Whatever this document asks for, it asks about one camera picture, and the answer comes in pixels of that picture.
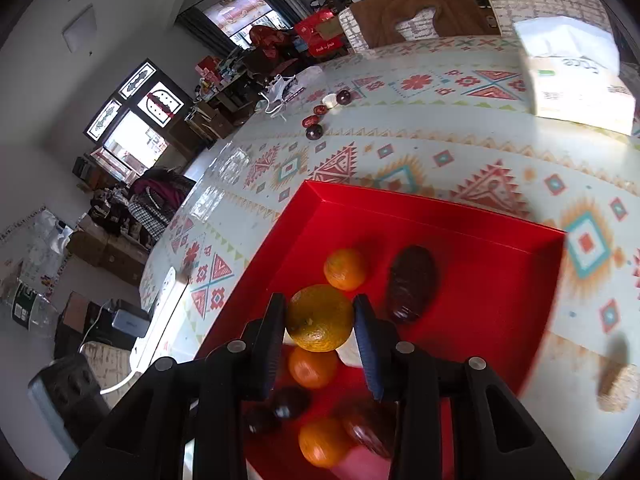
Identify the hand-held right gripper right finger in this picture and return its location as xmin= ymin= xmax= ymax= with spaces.
xmin=352 ymin=294 xmax=576 ymax=480

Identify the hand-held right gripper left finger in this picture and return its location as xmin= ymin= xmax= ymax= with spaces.
xmin=60 ymin=292 xmax=288 ymax=480

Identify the small orange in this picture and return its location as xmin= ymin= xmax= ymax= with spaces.
xmin=287 ymin=346 xmax=340 ymax=390
xmin=298 ymin=417 xmax=353 ymax=468
xmin=323 ymin=247 xmax=368 ymax=292

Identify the large yellowish orange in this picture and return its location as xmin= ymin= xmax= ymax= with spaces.
xmin=285 ymin=284 xmax=356 ymax=353

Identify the dark plum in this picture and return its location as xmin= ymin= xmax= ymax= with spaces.
xmin=271 ymin=386 xmax=311 ymax=420

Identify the small dark date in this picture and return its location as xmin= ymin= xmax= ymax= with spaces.
xmin=247 ymin=407 xmax=281 ymax=436

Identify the large dark red date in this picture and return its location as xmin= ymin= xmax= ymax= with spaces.
xmin=387 ymin=245 xmax=437 ymax=323

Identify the wrinkled dark red date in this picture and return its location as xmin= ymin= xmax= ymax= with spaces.
xmin=342 ymin=402 xmax=396 ymax=458

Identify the red cardboard box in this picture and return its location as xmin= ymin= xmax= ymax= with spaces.
xmin=195 ymin=180 xmax=568 ymax=480

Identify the white power strip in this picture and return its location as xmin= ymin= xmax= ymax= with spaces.
xmin=131 ymin=266 xmax=191 ymax=376

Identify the grey charger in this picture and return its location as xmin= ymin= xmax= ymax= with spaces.
xmin=112 ymin=307 xmax=151 ymax=338

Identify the pile of clothes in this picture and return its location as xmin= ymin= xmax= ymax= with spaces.
xmin=90 ymin=167 xmax=196 ymax=251

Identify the patterned tablecloth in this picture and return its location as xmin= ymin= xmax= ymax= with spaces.
xmin=137 ymin=35 xmax=640 ymax=480

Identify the decorated window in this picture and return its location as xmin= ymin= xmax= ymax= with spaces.
xmin=85 ymin=60 xmax=183 ymax=171

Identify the red patterned garment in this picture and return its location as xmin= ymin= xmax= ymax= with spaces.
xmin=249 ymin=25 xmax=286 ymax=61

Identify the red gift box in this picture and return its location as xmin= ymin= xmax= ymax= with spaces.
xmin=294 ymin=8 xmax=346 ymax=57

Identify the white tissue box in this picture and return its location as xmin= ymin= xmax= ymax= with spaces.
xmin=515 ymin=16 xmax=637 ymax=136

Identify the curtained window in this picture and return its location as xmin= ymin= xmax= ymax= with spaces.
xmin=192 ymin=0 xmax=293 ymax=51

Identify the brown cloth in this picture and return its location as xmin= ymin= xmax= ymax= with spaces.
xmin=350 ymin=0 xmax=501 ymax=50

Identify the white cable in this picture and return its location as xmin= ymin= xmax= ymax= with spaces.
xmin=80 ymin=305 xmax=143 ymax=396

